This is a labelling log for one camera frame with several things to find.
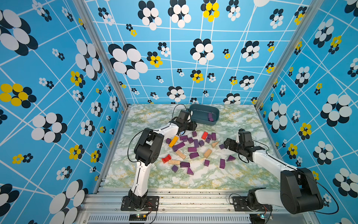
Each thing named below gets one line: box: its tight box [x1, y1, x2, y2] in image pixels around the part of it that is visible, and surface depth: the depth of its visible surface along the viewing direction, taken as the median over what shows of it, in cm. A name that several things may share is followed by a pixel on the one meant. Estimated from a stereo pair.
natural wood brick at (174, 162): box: [168, 160, 181, 165], surface depth 90 cm
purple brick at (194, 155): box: [189, 152, 200, 160], surface depth 93 cm
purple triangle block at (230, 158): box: [226, 154, 236, 162], surface depth 90 cm
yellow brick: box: [168, 135, 179, 148], surface depth 99 cm
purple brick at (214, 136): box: [211, 132, 217, 141], surface depth 103 cm
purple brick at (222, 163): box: [219, 158, 226, 169], surface depth 88 cm
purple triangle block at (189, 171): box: [186, 167, 194, 176], surface depth 84 cm
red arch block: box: [161, 154, 172, 164], surface depth 90 cm
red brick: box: [201, 131, 209, 140], surface depth 103 cm
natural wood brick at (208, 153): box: [203, 148, 213, 159], surface depth 93 cm
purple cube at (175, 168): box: [171, 164, 179, 173], surface depth 86 cm
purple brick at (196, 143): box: [193, 139, 200, 148], surface depth 98 cm
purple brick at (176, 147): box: [172, 142, 186, 153], surface depth 98 cm
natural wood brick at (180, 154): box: [175, 150, 187, 160], surface depth 93 cm
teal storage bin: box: [189, 104, 220, 126], surface depth 114 cm
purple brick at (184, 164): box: [179, 161, 191, 168], surface depth 89 cm
